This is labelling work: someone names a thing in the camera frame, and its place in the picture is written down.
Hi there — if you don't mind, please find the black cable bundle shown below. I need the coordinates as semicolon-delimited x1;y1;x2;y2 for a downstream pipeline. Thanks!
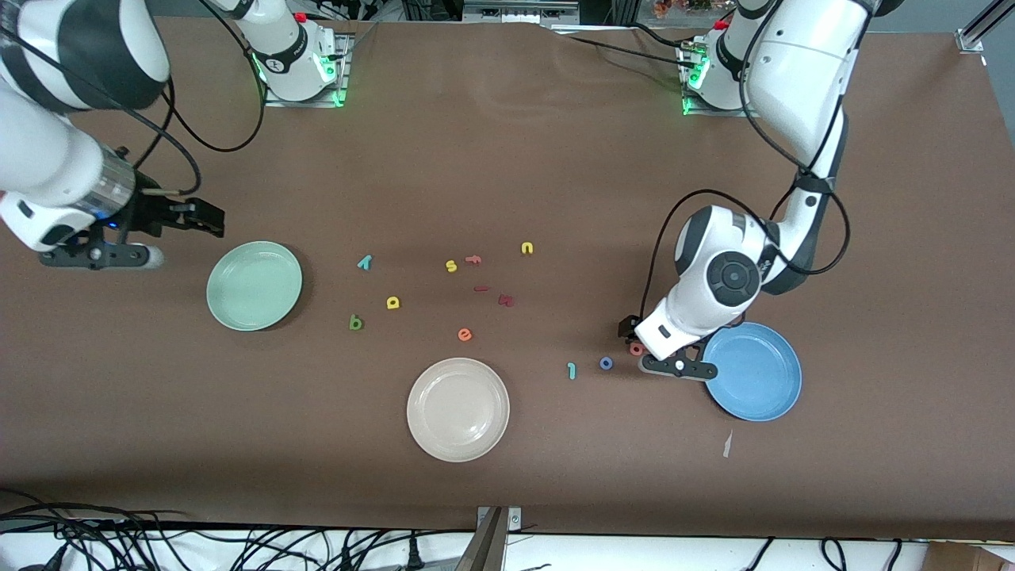
0;488;477;571

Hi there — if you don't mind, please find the black base cable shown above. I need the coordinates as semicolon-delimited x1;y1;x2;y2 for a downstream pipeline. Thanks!
551;22;703;72

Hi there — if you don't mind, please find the aluminium frame profile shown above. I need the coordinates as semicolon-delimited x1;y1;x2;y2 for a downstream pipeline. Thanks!
956;0;1015;52

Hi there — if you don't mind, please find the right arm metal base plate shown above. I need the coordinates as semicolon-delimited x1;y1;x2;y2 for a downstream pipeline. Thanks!
262;32;350;108

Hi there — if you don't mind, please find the beige plate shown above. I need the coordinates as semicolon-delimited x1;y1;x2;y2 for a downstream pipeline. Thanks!
406;358;511;463

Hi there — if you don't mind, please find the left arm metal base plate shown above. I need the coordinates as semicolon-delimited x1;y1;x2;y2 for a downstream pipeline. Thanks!
678;40;753;118

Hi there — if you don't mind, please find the metal table edge bracket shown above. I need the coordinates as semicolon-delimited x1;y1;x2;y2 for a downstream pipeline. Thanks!
454;506;523;571

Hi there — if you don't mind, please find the brown table cover sheet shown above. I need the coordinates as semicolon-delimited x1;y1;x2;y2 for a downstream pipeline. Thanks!
0;16;1015;542

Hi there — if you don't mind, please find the green plate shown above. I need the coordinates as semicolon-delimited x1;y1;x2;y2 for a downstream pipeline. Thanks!
206;241;304;331

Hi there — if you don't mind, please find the cardboard box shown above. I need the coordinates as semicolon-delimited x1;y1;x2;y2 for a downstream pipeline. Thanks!
924;542;1015;571

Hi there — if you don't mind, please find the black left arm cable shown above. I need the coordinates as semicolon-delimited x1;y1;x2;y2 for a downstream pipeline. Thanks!
644;0;852;318

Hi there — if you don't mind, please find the grey metal equipment rack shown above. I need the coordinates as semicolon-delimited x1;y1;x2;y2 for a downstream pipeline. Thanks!
464;0;580;25

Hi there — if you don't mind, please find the blue plate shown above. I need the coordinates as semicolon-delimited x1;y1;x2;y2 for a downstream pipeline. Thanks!
703;322;802;422

